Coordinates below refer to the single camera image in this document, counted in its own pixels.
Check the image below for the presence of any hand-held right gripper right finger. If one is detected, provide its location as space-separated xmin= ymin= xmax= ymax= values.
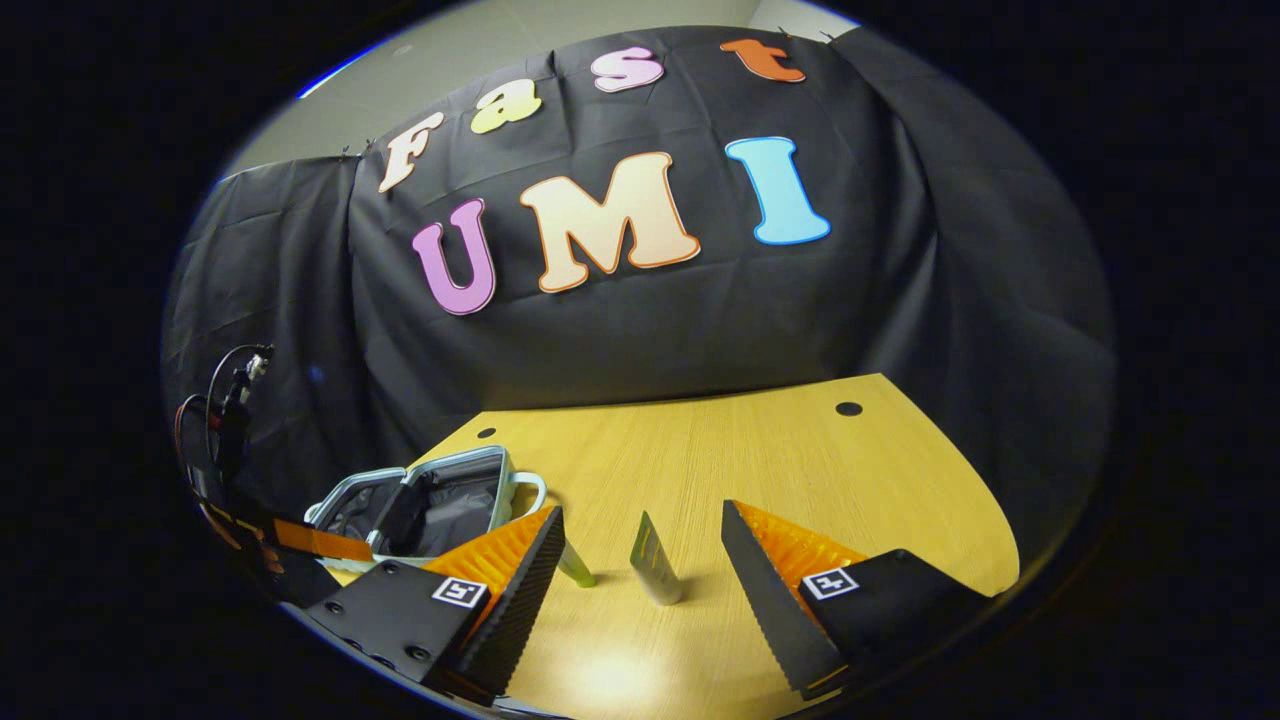
xmin=720 ymin=500 xmax=1001 ymax=701

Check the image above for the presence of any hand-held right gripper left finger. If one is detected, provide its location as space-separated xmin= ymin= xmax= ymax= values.
xmin=303 ymin=505 xmax=567 ymax=706

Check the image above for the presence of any white green skin care tube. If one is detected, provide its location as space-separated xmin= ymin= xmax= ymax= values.
xmin=555 ymin=540 xmax=598 ymax=589

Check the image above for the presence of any white suitcase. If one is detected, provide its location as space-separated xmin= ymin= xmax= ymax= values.
xmin=303 ymin=445 xmax=549 ymax=571

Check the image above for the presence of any silver green skin care tube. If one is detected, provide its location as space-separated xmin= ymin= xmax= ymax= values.
xmin=628 ymin=511 xmax=686 ymax=607

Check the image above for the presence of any black backdrop cloth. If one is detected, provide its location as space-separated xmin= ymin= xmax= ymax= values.
xmin=160 ymin=25 xmax=1116 ymax=561

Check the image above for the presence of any black cable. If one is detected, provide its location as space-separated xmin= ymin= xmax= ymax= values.
xmin=203 ymin=343 xmax=273 ymax=471

